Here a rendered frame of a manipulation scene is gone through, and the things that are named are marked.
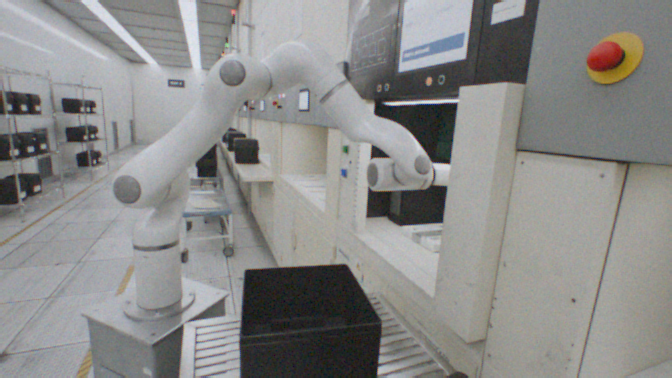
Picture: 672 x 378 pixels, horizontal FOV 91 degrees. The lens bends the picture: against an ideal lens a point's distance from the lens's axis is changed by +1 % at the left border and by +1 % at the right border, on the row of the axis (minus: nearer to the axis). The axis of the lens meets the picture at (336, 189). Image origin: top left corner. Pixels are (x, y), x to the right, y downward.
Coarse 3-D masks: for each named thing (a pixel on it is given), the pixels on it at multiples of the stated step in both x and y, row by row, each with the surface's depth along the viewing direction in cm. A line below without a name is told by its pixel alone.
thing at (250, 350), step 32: (256, 288) 86; (288, 288) 88; (320, 288) 90; (352, 288) 85; (256, 320) 88; (288, 320) 87; (320, 320) 89; (352, 320) 84; (256, 352) 59; (288, 352) 61; (320, 352) 63; (352, 352) 64
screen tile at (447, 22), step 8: (440, 0) 81; (448, 0) 79; (464, 0) 74; (464, 8) 74; (440, 16) 81; (448, 16) 79; (456, 16) 76; (464, 16) 74; (440, 24) 82; (448, 24) 79; (456, 24) 77; (464, 24) 74; (432, 32) 84; (440, 32) 82
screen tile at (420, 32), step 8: (424, 0) 87; (432, 0) 84; (408, 8) 94; (416, 8) 91; (424, 8) 87; (408, 16) 94; (416, 16) 91; (424, 16) 87; (424, 24) 87; (408, 32) 94; (416, 32) 91; (424, 32) 88; (408, 40) 94; (416, 40) 91
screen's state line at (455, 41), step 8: (464, 32) 74; (440, 40) 82; (448, 40) 79; (456, 40) 77; (416, 48) 91; (424, 48) 88; (432, 48) 85; (440, 48) 82; (448, 48) 79; (456, 48) 77; (408, 56) 95; (416, 56) 91; (424, 56) 88
